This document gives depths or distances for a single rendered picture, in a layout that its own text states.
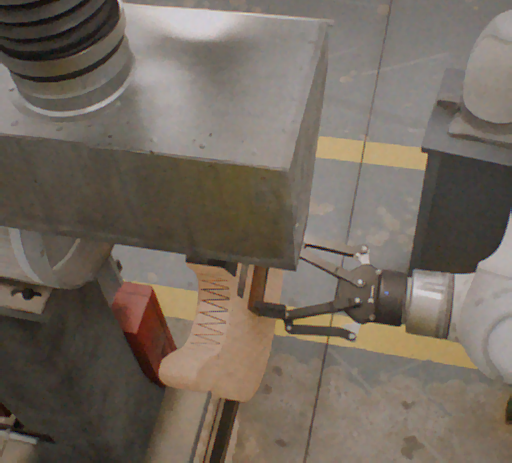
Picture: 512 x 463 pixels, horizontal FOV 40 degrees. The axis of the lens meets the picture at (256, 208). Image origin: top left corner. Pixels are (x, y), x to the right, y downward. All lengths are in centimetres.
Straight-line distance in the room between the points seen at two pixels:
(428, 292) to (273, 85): 46
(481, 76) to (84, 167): 112
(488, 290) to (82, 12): 51
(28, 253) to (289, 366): 138
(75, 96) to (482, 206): 134
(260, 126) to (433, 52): 243
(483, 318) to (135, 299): 93
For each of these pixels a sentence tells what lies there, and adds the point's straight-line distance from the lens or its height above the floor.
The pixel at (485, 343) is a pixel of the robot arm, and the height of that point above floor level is 124.
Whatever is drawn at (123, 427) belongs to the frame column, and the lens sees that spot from 164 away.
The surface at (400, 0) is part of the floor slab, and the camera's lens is 321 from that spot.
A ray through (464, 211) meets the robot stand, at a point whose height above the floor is 49.
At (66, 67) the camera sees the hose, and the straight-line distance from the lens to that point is 56.
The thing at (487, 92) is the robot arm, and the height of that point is 84.
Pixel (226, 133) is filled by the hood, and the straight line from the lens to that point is 55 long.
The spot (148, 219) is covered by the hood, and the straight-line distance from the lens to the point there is 63.
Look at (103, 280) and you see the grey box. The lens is 145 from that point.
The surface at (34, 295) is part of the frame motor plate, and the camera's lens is 101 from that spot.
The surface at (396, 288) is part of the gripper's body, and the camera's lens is 97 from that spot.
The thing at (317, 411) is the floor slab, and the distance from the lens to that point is 207.
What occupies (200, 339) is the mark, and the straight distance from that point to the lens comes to 88.
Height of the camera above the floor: 193
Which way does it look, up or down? 53 degrees down
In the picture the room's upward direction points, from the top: 8 degrees counter-clockwise
